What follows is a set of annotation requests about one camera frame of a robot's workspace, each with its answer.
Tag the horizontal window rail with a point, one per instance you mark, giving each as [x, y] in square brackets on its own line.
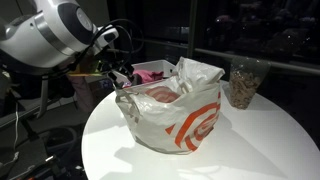
[266, 63]

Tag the glass jar with nuts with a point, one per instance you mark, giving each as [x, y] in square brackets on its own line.
[245, 88]

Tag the pink cloth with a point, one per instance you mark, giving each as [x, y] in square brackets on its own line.
[148, 75]

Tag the window frame post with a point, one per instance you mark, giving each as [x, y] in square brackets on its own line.
[191, 26]

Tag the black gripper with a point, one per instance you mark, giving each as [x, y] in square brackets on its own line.
[113, 63]

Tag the yellowish wrist camera box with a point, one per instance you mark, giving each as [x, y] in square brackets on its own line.
[86, 68]

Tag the white orange plastic bag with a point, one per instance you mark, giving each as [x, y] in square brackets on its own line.
[173, 113]

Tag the white plastic basket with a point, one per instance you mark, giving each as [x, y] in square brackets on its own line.
[156, 65]

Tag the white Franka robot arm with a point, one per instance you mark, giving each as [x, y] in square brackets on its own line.
[40, 36]

